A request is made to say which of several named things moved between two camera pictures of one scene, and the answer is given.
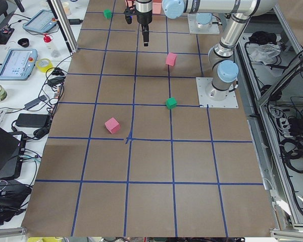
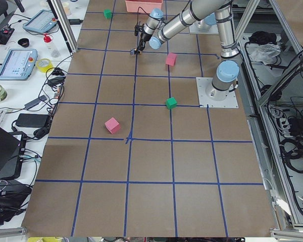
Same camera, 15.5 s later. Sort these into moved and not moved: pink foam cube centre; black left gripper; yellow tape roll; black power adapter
Moved: black left gripper
Not moved: yellow tape roll; black power adapter; pink foam cube centre
